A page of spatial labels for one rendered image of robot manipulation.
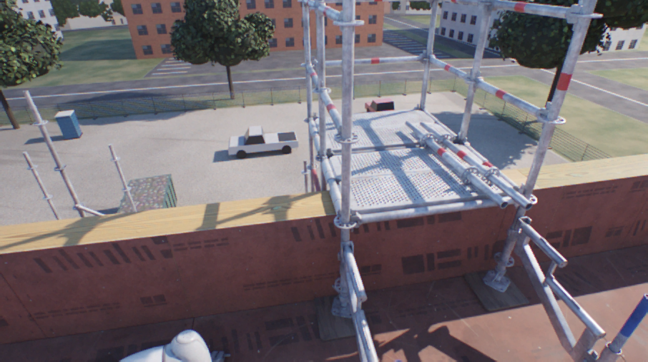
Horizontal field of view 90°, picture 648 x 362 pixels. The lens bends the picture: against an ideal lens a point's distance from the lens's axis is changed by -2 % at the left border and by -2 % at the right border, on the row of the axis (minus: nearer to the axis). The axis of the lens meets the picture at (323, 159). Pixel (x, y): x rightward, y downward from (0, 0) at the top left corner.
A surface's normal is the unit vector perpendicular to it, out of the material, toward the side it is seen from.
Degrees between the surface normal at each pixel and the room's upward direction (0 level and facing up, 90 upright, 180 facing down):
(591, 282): 0
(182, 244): 90
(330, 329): 0
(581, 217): 90
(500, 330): 0
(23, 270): 90
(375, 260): 90
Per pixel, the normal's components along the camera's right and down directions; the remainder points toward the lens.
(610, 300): -0.02, -0.87
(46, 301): 0.17, 0.48
